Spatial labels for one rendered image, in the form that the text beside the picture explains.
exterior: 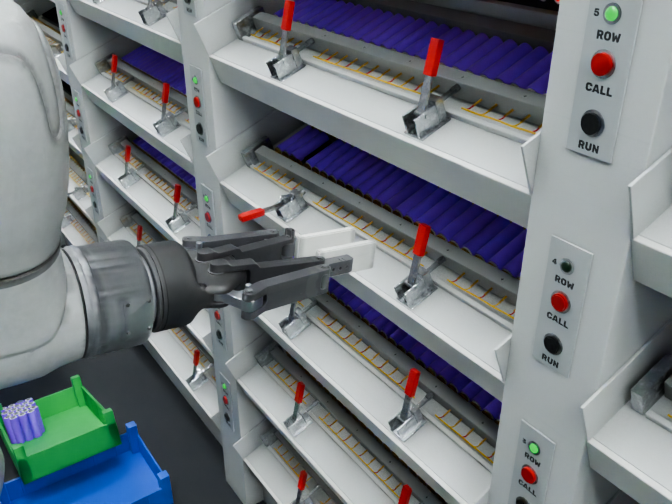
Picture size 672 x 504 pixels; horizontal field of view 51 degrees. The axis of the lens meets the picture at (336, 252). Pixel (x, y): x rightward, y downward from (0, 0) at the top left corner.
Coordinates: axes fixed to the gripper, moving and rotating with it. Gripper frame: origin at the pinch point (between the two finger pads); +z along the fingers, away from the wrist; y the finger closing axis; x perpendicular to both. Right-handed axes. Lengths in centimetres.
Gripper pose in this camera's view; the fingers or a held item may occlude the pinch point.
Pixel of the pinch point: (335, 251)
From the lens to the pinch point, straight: 70.7
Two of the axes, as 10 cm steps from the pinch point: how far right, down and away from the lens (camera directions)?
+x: 1.1, -9.1, -4.0
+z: 8.1, -1.6, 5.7
